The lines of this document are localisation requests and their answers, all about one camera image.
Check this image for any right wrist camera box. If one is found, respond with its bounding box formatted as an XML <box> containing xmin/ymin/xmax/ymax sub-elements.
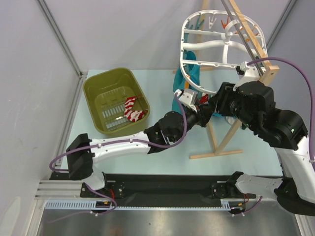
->
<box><xmin>233</xmin><ymin>61</ymin><xmax>260</xmax><ymax>91</ymax></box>

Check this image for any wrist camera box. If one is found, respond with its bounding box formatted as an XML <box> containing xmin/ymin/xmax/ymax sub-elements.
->
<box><xmin>174</xmin><ymin>88</ymin><xmax>198</xmax><ymax>113</ymax></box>
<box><xmin>233</xmin><ymin>61</ymin><xmax>260</xmax><ymax>91</ymax></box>

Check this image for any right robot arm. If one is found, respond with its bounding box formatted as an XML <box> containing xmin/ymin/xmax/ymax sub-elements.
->
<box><xmin>208</xmin><ymin>81</ymin><xmax>315</xmax><ymax>216</ymax></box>

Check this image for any white plastic clip hanger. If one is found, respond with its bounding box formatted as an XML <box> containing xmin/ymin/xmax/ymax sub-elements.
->
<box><xmin>179</xmin><ymin>9</ymin><xmax>268</xmax><ymax>95</ymax></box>

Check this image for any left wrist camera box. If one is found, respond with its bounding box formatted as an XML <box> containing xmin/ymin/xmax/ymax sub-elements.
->
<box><xmin>174</xmin><ymin>88</ymin><xmax>198</xmax><ymax>113</ymax></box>

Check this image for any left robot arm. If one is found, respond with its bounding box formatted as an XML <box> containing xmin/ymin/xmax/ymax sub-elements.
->
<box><xmin>66</xmin><ymin>104</ymin><xmax>215</xmax><ymax>197</ymax></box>

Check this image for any olive green plastic basket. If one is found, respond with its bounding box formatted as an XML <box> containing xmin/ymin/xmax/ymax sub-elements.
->
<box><xmin>83</xmin><ymin>67</ymin><xmax>150</xmax><ymax>137</ymax></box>

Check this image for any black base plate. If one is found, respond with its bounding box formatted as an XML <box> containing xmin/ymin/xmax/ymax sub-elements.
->
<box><xmin>49</xmin><ymin>172</ymin><xmax>255</xmax><ymax>207</ymax></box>

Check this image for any wooden hanger stand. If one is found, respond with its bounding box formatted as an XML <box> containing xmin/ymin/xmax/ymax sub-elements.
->
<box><xmin>172</xmin><ymin>0</ymin><xmax>280</xmax><ymax>160</ymax></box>

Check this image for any teal blue sock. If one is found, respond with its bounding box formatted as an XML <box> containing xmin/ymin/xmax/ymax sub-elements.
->
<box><xmin>171</xmin><ymin>50</ymin><xmax>227</xmax><ymax>118</ymax></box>

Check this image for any white cable duct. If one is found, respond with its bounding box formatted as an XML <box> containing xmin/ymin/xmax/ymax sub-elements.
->
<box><xmin>45</xmin><ymin>200</ymin><xmax>243</xmax><ymax>211</ymax></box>

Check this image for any red white striped sock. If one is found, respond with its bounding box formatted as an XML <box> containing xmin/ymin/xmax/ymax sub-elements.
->
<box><xmin>198</xmin><ymin>93</ymin><xmax>209</xmax><ymax>104</ymax></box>
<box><xmin>124</xmin><ymin>96</ymin><xmax>146</xmax><ymax>122</ymax></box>

